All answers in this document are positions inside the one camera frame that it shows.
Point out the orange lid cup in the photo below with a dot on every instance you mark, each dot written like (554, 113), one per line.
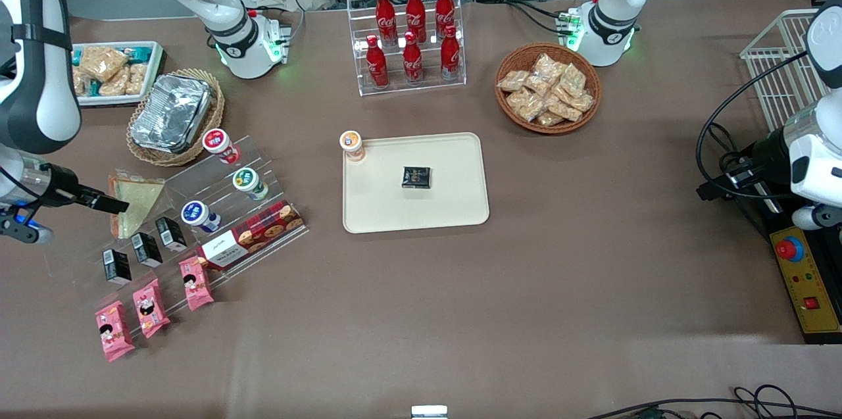
(352, 143)

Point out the oval wicker basket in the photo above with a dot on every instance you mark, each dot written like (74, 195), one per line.
(214, 110)

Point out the blue lid cup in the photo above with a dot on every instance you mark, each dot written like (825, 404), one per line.
(195, 212)

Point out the foil food container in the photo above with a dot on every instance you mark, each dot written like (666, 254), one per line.
(171, 113)

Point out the red lid cup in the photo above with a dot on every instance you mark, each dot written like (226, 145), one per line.
(217, 141)

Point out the beige plastic tray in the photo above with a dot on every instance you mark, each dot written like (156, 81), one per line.
(454, 162)

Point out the red tartan cookie box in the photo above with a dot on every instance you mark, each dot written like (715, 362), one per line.
(263, 231)

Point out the triangle sandwich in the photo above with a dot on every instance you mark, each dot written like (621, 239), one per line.
(141, 198)

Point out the small black snack packet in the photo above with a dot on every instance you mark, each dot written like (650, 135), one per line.
(417, 177)

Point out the green lid cup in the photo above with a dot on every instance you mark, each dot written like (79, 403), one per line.
(246, 179)

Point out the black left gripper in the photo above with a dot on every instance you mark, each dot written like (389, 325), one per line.
(766, 154)

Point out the small black carton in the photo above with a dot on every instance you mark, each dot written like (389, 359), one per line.
(117, 268)
(172, 235)
(146, 250)

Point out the clear acrylic bottle rack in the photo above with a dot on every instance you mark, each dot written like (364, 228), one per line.
(408, 90)

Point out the white rectangular snack tray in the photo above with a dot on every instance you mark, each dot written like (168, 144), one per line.
(154, 77)

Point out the clear acrylic stepped shelf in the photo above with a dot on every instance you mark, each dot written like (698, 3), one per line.
(197, 183)

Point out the round brown wicker basket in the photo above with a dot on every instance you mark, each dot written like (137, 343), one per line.
(520, 54)

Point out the clear bag of crackers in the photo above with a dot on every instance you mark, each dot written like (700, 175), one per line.
(525, 104)
(547, 67)
(572, 80)
(564, 110)
(513, 81)
(582, 102)
(550, 119)

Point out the red cola bottle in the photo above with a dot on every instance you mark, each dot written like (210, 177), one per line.
(416, 11)
(377, 64)
(412, 60)
(450, 54)
(385, 14)
(445, 8)

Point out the pink snack packet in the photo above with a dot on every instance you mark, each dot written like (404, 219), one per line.
(196, 283)
(113, 332)
(150, 308)

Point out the small white device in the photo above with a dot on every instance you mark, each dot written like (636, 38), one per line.
(429, 412)

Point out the yellow emergency stop box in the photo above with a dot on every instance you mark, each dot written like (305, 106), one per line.
(812, 274)

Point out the teal snack wrapper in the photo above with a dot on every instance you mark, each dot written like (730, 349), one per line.
(75, 57)
(139, 52)

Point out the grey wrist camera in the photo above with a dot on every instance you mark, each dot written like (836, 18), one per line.
(26, 228)

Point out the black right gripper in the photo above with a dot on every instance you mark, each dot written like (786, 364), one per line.
(61, 185)

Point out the granola snack pack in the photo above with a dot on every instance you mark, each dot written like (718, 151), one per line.
(114, 83)
(84, 83)
(102, 62)
(137, 79)

